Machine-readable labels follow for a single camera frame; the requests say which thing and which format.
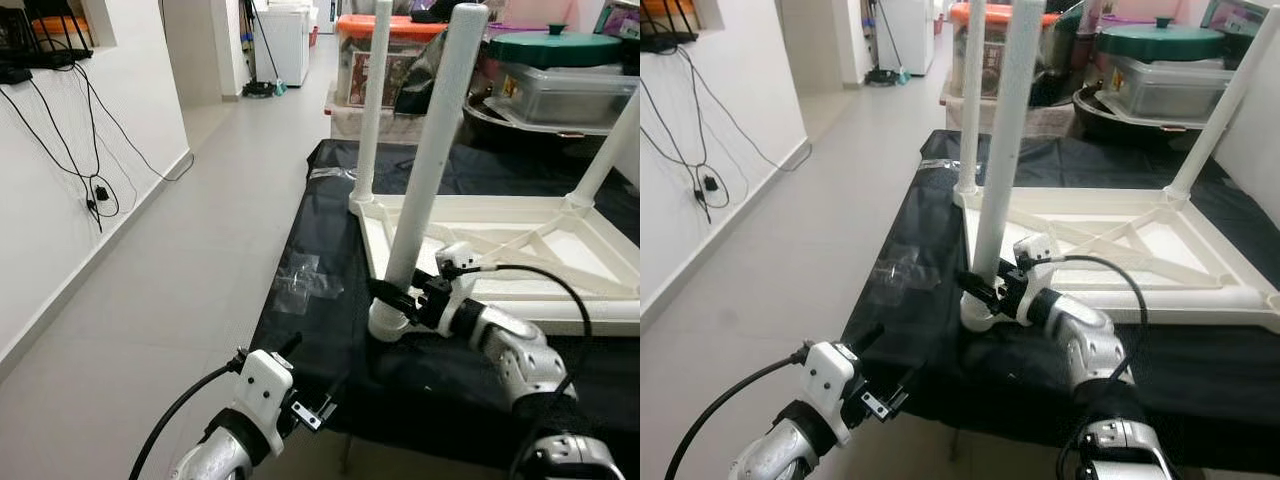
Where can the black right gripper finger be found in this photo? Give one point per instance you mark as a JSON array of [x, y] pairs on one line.
[[420, 276], [392, 297], [975, 288]]

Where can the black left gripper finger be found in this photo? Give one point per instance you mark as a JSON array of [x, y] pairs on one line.
[[318, 412], [288, 345], [888, 403], [868, 336]]

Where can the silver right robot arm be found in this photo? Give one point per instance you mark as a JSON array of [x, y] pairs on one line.
[[1090, 345], [520, 360]]

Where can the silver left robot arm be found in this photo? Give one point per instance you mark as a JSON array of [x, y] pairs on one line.
[[215, 455], [785, 450]]

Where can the black tablecloth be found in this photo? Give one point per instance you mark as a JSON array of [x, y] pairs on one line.
[[330, 340], [920, 340]]

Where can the crumpled clear tape patch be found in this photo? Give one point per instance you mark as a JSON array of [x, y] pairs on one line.
[[905, 275], [305, 282]]

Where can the clear tape strip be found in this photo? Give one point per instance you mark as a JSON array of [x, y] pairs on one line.
[[935, 164], [330, 173]]

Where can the black wok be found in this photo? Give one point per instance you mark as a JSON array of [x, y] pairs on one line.
[[490, 125], [1095, 115]]

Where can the white plastic table top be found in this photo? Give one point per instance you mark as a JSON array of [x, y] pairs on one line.
[[1200, 315], [600, 320]]

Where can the orange lidded storage box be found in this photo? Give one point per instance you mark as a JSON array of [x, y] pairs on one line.
[[993, 50], [345, 70]]

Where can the black power adapter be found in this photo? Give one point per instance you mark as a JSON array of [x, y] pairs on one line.
[[100, 192], [710, 183]]

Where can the black floor mop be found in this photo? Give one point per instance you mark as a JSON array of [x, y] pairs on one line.
[[260, 90], [885, 77]]

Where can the clear plastic storage box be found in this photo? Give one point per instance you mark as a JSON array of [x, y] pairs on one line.
[[1170, 85], [570, 95]]

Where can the white refrigerator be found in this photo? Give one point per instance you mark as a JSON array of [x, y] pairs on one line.
[[910, 35], [285, 45]]

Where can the green round lid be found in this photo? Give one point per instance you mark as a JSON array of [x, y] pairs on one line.
[[1160, 42], [555, 50]]

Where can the black cap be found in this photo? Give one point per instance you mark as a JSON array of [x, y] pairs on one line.
[[430, 12]]

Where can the pink plastic container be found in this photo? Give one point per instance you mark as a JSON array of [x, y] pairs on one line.
[[530, 12], [1130, 10]]

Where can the black router with antennas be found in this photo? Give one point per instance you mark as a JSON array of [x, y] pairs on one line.
[[665, 38], [40, 55]]

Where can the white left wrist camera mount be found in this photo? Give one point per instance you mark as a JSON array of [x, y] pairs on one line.
[[262, 385], [830, 375]]

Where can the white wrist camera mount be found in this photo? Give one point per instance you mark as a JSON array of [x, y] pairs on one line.
[[1035, 250], [830, 375], [458, 258], [262, 385]]

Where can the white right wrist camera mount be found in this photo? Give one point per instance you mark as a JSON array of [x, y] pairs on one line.
[[1035, 250], [458, 258]]

